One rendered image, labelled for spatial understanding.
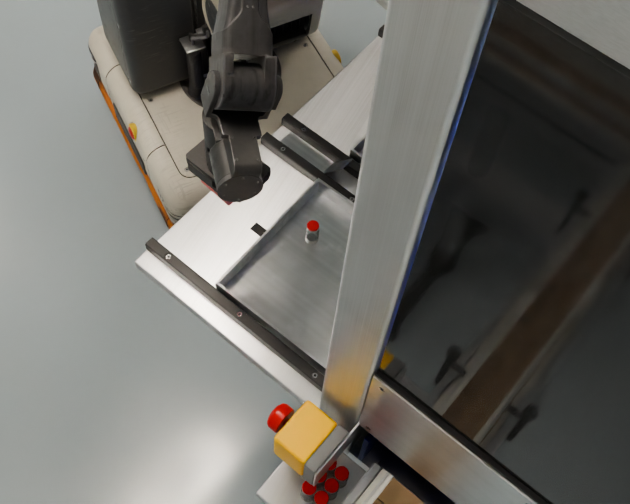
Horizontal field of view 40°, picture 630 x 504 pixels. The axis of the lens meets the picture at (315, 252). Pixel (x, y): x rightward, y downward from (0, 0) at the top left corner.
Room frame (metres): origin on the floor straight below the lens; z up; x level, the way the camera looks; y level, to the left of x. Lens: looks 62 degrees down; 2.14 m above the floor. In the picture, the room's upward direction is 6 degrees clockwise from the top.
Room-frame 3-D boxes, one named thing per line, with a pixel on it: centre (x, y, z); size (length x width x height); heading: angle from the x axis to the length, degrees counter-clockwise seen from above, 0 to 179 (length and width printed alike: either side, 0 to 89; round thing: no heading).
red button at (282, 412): (0.35, 0.02, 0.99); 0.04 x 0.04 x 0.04; 55
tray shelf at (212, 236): (0.78, -0.10, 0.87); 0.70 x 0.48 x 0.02; 145
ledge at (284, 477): (0.29, -0.04, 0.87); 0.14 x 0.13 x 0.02; 55
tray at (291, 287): (0.60, -0.06, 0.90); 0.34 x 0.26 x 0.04; 56
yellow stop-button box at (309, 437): (0.33, -0.02, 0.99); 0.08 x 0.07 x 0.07; 55
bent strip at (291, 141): (0.86, 0.02, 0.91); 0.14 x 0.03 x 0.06; 55
